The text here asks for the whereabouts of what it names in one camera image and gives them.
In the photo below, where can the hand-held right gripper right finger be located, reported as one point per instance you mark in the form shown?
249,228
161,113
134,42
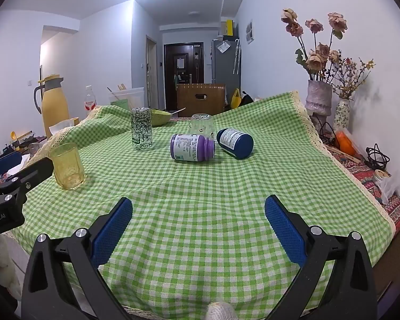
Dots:
285,228

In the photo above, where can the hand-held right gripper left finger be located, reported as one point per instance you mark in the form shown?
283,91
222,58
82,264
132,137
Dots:
111,228

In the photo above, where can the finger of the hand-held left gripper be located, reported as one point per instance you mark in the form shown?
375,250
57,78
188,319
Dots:
36,173
6,163

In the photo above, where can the yellow glass cup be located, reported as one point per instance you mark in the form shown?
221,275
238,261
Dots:
67,170

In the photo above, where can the black scribble patterned glass cup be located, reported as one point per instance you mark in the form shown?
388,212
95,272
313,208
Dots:
141,130

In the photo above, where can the clear dotted glass cup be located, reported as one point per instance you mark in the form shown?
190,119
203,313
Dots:
201,125

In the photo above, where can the white fluffy cushion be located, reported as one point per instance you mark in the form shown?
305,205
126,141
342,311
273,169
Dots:
5,266

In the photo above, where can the yellow thermos jug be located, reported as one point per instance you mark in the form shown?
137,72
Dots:
53,106

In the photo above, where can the green checked tablecloth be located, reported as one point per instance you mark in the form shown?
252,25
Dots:
193,206

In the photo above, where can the red label plastic bottle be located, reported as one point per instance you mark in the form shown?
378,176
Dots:
89,101

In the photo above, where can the red patterned table runner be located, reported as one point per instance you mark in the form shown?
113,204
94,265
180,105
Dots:
363,176

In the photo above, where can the dark blue pill bottle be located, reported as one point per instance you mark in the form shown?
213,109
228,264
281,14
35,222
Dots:
236,142

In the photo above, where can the orange packet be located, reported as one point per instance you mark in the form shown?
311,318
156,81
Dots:
346,143

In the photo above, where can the white knitted cloth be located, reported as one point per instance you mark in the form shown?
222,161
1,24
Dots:
220,311

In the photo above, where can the purple pill bottle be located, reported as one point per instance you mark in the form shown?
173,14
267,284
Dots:
190,147

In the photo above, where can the clear plastic bag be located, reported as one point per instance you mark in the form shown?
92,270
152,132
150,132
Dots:
395,186

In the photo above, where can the white plastic storage container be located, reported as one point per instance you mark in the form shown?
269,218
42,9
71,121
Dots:
128,98

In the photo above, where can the green bowl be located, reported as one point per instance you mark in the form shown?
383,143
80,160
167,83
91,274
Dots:
160,118

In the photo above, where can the small floral vase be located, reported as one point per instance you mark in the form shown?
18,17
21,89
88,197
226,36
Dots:
341,115

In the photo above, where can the pink textured vase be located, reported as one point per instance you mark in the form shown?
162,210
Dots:
317,98

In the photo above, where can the spoon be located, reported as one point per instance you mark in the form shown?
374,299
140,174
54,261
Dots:
177,111

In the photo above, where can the black bag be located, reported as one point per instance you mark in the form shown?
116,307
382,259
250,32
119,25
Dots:
246,98

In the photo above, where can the yellow bag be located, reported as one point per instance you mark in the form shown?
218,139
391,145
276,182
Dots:
235,99

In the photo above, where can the wooden chair back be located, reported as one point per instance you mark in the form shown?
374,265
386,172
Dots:
200,100

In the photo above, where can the yellow berry branches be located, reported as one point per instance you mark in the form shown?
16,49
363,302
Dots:
350,80

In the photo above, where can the dark brown door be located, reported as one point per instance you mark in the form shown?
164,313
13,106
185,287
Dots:
183,73

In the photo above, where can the dried rose bouquet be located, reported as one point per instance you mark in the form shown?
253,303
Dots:
316,58

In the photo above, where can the grey refrigerator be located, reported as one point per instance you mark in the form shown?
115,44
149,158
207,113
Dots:
224,65

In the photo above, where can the white umbrella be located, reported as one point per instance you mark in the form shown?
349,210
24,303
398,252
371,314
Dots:
236,56

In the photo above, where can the yellow box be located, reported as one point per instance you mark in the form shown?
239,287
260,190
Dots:
229,27

